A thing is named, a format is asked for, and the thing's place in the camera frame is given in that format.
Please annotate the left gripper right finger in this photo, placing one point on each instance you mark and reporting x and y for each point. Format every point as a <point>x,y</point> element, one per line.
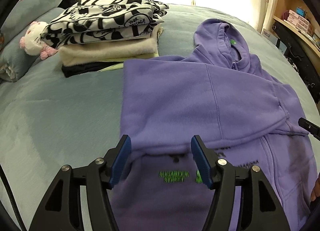
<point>243,197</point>

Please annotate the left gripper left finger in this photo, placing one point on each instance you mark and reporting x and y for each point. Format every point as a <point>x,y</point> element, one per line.
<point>61,206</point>

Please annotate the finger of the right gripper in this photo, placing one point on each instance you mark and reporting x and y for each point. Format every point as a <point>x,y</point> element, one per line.
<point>313,129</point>

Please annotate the purple zip hoodie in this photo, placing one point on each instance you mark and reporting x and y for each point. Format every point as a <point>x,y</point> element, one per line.
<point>221,93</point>

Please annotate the blue-grey bed blanket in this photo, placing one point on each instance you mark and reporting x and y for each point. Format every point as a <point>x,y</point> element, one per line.
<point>48,120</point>

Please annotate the white cardboard box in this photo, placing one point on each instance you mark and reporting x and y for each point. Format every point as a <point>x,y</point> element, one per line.
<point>269,36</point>

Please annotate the pink boxes stack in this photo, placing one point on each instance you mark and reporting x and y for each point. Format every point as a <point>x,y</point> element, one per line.
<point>300,22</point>

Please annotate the wooden bookshelf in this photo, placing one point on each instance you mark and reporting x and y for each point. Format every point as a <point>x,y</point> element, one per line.
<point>282,11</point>

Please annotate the black folded garment bottom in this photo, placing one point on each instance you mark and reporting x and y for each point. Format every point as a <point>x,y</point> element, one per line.
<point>69,71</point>

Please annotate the white pink cat plush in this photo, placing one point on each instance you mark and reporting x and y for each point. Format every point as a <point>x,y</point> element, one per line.
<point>32,44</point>

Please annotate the cream folded garment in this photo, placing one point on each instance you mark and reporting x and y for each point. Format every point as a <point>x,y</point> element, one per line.
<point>119,51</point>

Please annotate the black white patterned folded garment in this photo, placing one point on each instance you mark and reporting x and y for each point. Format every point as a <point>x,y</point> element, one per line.
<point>91,21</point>

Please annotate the black fuzzy garment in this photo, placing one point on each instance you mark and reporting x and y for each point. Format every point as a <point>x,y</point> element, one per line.
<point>65,4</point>

